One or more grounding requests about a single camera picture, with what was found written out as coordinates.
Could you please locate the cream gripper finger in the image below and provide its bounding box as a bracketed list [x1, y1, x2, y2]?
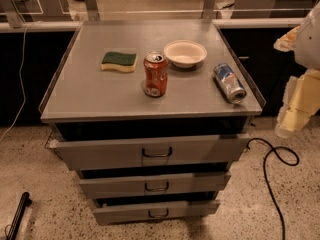
[273, 27, 299, 52]
[275, 69, 320, 138]

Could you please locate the grey drawer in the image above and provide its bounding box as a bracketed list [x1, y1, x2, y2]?
[79, 172, 231, 199]
[54, 134, 249, 171]
[93, 200, 220, 225]

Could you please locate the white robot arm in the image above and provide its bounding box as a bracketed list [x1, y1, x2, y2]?
[274, 4, 320, 138]

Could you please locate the grey top drawer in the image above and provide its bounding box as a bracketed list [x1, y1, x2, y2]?
[54, 134, 249, 171]

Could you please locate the grey drawer cabinet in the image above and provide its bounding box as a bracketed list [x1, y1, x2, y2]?
[41, 19, 264, 210]

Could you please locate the grey bottom drawer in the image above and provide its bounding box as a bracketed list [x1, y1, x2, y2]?
[93, 200, 220, 225]

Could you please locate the blue silver can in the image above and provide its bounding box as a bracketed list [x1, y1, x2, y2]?
[213, 63, 247, 104]

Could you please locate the white bowl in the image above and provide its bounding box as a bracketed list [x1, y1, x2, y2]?
[163, 40, 207, 68]

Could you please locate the orange soda can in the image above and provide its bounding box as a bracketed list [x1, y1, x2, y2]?
[143, 51, 168, 97]

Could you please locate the green yellow sponge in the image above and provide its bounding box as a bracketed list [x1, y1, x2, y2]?
[101, 51, 137, 72]

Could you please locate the metal railing with posts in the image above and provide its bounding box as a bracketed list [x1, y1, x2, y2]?
[0, 0, 319, 28]

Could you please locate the black bar on floor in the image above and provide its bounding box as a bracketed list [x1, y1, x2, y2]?
[5, 192, 32, 240]

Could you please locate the black floor cable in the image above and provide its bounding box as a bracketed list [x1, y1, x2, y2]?
[246, 137, 300, 240]

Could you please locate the white cable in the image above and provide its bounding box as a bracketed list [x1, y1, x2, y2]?
[0, 22, 34, 142]

